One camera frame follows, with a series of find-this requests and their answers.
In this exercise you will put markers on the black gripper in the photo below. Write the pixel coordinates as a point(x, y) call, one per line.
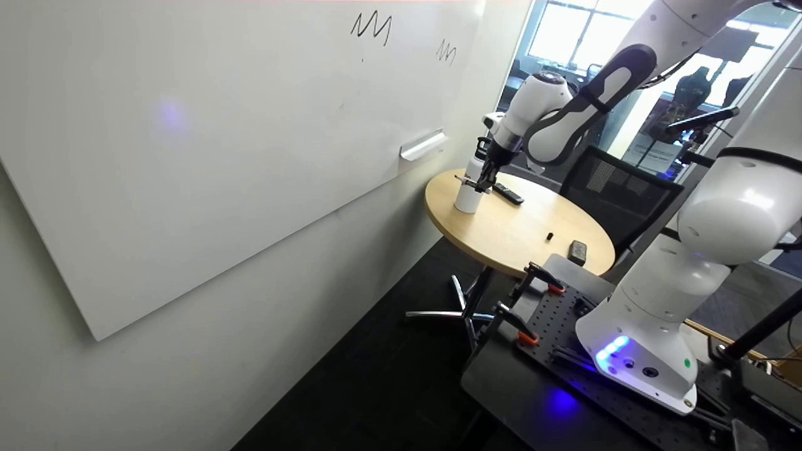
point(494, 158)

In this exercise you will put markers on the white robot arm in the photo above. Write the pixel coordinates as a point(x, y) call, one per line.
point(742, 203)

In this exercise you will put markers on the large white board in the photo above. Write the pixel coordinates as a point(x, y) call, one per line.
point(157, 143)

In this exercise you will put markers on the black remote control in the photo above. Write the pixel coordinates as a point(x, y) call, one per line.
point(507, 193)

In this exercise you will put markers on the white bottle with black lid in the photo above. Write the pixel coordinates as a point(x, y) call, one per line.
point(467, 201)

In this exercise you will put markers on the round wooden table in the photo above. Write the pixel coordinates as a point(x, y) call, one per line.
point(511, 237)

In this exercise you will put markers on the silver whiteboard marker tray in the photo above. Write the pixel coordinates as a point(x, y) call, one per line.
point(422, 146)

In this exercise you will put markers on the black whiteboard eraser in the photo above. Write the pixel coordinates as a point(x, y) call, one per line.
point(578, 252)

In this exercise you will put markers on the chrome table leg base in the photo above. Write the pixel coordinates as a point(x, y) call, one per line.
point(464, 303)

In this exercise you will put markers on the black office chair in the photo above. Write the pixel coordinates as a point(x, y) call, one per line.
point(621, 199)

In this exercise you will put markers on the red-handled clamp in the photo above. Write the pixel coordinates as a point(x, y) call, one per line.
point(550, 285)
point(524, 337)

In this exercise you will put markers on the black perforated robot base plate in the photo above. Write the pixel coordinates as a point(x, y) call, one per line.
point(551, 316)

